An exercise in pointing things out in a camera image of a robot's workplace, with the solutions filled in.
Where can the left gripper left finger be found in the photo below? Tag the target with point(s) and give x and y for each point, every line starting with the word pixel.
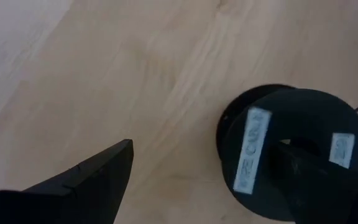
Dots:
pixel 82 193

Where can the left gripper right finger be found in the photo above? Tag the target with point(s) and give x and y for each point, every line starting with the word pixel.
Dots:
pixel 328 193

